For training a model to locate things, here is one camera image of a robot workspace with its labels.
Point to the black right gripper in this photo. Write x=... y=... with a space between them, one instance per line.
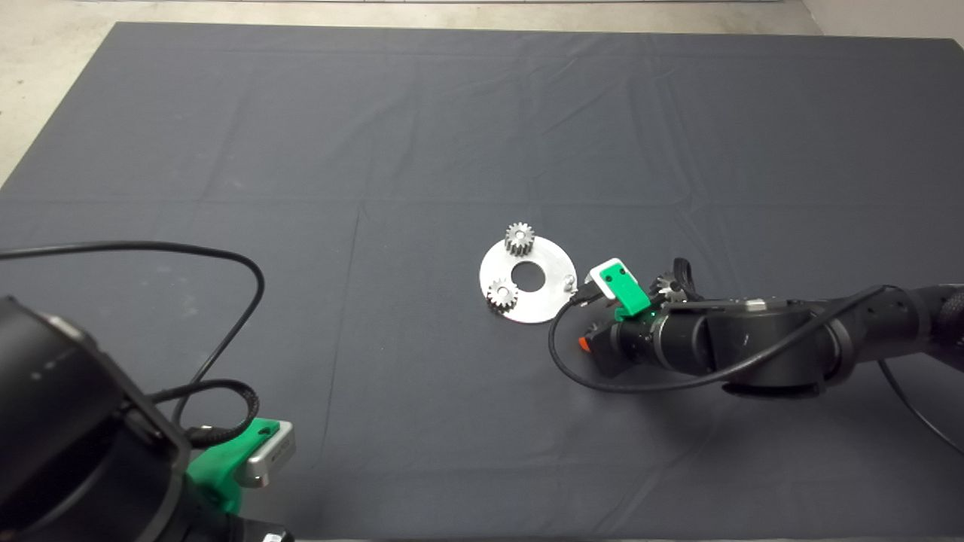
x=625 y=346

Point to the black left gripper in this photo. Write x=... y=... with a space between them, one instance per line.
x=226 y=531

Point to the large steel spur gear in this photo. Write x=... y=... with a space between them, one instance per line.
x=666 y=286

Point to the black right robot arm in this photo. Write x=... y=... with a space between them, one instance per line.
x=753 y=339

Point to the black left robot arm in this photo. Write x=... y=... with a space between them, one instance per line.
x=60 y=421

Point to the steel pinion gear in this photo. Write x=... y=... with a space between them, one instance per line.
x=520 y=239
x=502 y=294

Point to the round metal plate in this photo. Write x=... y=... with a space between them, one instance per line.
x=546 y=301

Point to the dark grey table cloth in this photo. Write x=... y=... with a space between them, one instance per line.
x=376 y=150

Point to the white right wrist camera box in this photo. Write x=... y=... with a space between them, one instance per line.
x=599 y=278

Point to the green right camera mount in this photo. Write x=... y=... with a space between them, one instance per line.
x=631 y=293

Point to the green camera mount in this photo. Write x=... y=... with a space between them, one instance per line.
x=218 y=459
x=631 y=293

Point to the green left camera mount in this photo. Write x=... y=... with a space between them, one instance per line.
x=218 y=459

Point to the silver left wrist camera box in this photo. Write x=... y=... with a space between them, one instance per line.
x=267 y=455

